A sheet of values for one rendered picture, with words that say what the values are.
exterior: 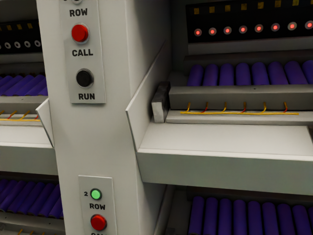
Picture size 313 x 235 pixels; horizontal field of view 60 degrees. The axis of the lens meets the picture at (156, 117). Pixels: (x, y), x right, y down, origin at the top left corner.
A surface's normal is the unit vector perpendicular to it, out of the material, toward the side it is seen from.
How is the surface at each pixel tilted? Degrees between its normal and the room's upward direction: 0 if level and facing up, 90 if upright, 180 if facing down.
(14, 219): 23
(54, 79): 90
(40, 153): 112
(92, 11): 90
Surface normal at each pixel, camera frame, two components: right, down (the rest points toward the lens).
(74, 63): -0.25, 0.22
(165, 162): -0.22, 0.57
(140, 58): 0.97, 0.01
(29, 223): -0.14, -0.82
